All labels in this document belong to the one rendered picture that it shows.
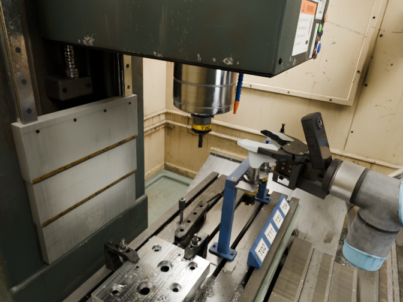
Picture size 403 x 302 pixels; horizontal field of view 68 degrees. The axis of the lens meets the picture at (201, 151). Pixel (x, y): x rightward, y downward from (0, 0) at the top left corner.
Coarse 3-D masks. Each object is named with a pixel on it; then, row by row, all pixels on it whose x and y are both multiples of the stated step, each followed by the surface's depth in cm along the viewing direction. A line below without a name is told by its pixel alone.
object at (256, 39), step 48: (48, 0) 74; (96, 0) 67; (144, 0) 61; (192, 0) 56; (240, 0) 52; (288, 0) 50; (96, 48) 73; (144, 48) 65; (192, 48) 60; (240, 48) 55; (288, 48) 58
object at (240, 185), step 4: (240, 180) 102; (236, 184) 99; (240, 184) 100; (244, 184) 100; (248, 184) 100; (236, 188) 98; (240, 188) 97; (244, 188) 97; (248, 188) 98; (252, 188) 98; (256, 188) 98; (248, 192) 96; (252, 192) 96
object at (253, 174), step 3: (249, 168) 101; (252, 168) 100; (255, 168) 100; (258, 168) 100; (249, 171) 101; (252, 171) 100; (255, 171) 100; (258, 171) 100; (249, 174) 101; (252, 174) 100; (255, 174) 100; (258, 174) 101; (249, 177) 101; (252, 177) 101; (255, 177) 101; (258, 177) 101
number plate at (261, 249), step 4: (260, 240) 113; (260, 244) 112; (264, 244) 114; (256, 248) 109; (260, 248) 111; (264, 248) 113; (256, 252) 108; (260, 252) 110; (264, 252) 112; (260, 256) 109; (264, 256) 111; (260, 260) 109
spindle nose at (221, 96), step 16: (176, 64) 69; (176, 80) 71; (192, 80) 67; (208, 80) 67; (224, 80) 68; (176, 96) 72; (192, 96) 69; (208, 96) 68; (224, 96) 70; (192, 112) 71; (208, 112) 70; (224, 112) 72
